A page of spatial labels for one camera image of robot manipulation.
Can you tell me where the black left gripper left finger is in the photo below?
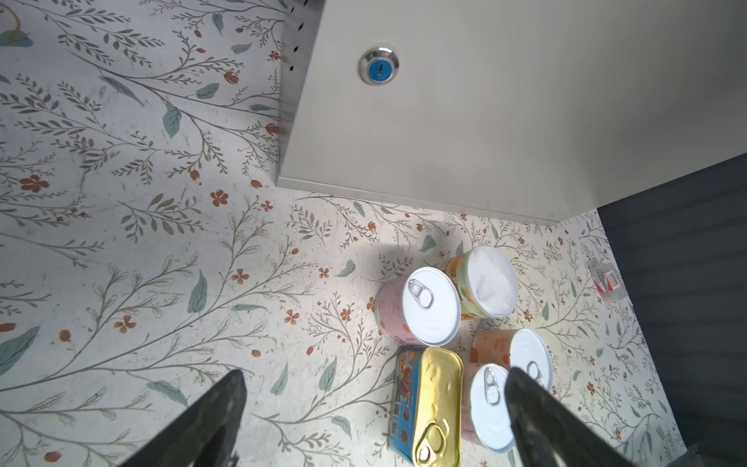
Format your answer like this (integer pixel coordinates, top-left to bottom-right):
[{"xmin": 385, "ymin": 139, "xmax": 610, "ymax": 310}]
[{"xmin": 124, "ymin": 370, "xmax": 247, "ymax": 466}]

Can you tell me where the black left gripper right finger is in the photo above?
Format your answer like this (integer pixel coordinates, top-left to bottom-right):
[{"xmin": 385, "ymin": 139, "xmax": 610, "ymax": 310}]
[{"xmin": 505, "ymin": 368, "xmax": 631, "ymax": 466}]

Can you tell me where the pink can pull-tab lid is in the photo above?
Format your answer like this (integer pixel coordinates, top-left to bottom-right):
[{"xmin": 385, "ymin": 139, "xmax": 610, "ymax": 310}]
[{"xmin": 461, "ymin": 363, "xmax": 515, "ymax": 453}]

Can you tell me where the orange can pull-tab lid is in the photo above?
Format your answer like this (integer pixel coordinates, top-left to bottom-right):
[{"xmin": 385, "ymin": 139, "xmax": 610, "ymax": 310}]
[{"xmin": 469, "ymin": 328, "xmax": 554, "ymax": 391}]

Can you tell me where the gold rectangular tin can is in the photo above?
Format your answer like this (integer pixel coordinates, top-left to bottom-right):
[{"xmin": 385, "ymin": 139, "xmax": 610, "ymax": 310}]
[{"xmin": 388, "ymin": 348, "xmax": 464, "ymax": 466}]

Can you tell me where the pink can white lid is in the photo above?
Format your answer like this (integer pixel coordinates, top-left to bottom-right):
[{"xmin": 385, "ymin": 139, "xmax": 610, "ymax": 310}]
[{"xmin": 375, "ymin": 267, "xmax": 461, "ymax": 348}]

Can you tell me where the orange green can plastic lid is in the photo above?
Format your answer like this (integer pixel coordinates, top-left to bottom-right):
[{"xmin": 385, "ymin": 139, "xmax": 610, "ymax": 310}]
[{"xmin": 442, "ymin": 245, "xmax": 519, "ymax": 320}]

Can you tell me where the grey metal cabinet box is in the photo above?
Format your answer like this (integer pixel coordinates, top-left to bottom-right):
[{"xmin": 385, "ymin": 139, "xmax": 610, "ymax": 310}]
[{"xmin": 277, "ymin": 1, "xmax": 746, "ymax": 224}]

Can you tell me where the blue round cabinet lock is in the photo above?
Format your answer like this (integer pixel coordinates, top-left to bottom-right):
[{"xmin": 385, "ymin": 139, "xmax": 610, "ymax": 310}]
[{"xmin": 358, "ymin": 46, "xmax": 400, "ymax": 86}]

